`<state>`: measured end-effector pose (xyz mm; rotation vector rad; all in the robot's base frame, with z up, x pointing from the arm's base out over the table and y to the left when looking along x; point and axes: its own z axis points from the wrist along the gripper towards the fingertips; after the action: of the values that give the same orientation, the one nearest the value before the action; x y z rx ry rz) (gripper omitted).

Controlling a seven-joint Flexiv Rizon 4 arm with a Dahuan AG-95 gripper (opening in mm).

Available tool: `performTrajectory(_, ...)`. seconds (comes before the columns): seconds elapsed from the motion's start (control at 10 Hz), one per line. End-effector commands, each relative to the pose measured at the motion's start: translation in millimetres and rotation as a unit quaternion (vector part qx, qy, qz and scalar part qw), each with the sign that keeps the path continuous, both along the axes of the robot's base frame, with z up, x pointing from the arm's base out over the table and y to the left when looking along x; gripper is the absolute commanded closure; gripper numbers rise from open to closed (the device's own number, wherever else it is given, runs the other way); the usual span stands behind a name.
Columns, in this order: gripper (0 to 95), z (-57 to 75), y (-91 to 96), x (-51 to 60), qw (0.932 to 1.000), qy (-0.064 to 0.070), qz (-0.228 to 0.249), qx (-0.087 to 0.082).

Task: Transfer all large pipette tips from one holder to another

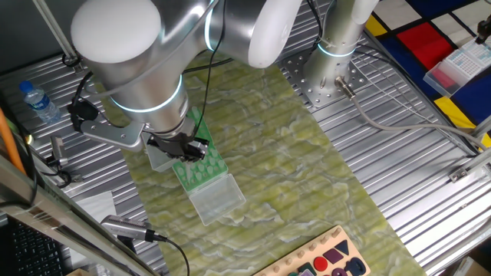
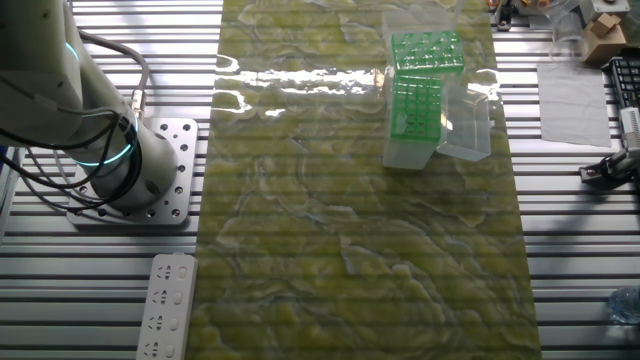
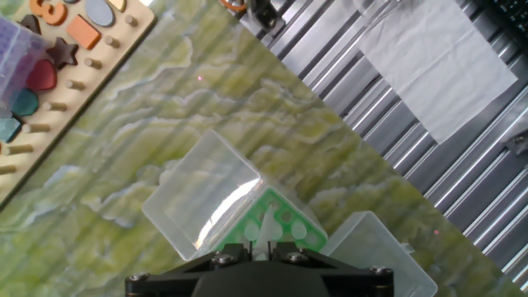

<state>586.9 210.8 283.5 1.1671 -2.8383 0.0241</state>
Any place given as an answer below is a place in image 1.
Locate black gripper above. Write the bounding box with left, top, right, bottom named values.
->
left=147, top=130, right=211, bottom=163

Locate black tool at right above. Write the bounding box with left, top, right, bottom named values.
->
left=49, top=135, right=69, bottom=166

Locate navy triangle puzzle piece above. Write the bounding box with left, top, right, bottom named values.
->
left=334, top=239, right=351, bottom=256

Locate black cable at arm base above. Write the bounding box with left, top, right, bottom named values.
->
left=305, top=0, right=328, bottom=43

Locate grey aluminium frame rail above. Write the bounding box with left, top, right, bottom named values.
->
left=0, top=153, right=160, bottom=276

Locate red circle puzzle piece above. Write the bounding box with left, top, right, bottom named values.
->
left=312, top=255, right=329, bottom=272

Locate grey cable with metal plug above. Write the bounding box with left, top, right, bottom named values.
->
left=334, top=75, right=489, bottom=151

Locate clear water bottle blue cap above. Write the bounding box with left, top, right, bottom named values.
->
left=18, top=80, right=62, bottom=125

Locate red blue yellow cloth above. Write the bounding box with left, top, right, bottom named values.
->
left=364, top=0, right=491, bottom=150

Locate aluminium extrusion bar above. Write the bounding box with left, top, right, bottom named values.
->
left=470, top=114, right=491, bottom=141
left=447, top=147, right=491, bottom=183

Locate small white rack tip box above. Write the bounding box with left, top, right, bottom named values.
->
left=460, top=38, right=491, bottom=72
left=423, top=48, right=483, bottom=99

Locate navy rounded puzzle piece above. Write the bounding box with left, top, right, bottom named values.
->
left=343, top=256, right=367, bottom=276

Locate green rack pipette tip box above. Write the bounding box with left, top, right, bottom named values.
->
left=171, top=145, right=247, bottom=227
left=141, top=106, right=215, bottom=173

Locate silver depth camera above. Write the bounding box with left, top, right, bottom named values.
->
left=100, top=214, right=157, bottom=243

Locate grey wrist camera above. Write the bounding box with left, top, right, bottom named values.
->
left=78, top=118, right=149, bottom=153

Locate teal puzzle piece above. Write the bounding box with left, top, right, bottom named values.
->
left=297, top=262, right=318, bottom=276

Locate slim aluminium pole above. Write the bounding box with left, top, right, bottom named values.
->
left=31, top=0, right=86, bottom=74

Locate dark robot end tool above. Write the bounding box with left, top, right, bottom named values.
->
left=474, top=15, right=491, bottom=45

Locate green marble pattern mat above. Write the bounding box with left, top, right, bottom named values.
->
left=86, top=49, right=427, bottom=276

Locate purple square puzzle piece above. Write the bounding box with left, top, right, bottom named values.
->
left=322, top=248, right=344, bottom=265

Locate orange tube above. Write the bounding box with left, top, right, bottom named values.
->
left=0, top=107, right=27, bottom=176

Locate black keyboard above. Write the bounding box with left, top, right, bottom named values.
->
left=6, top=216, right=66, bottom=276

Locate wooden shape puzzle board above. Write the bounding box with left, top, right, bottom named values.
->
left=251, top=225, right=372, bottom=276

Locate brown cardboard box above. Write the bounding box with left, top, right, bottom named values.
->
left=452, top=255, right=491, bottom=276

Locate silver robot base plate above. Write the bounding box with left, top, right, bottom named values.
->
left=281, top=46, right=370, bottom=113

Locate black camera cable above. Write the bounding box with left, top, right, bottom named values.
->
left=153, top=233, right=191, bottom=276

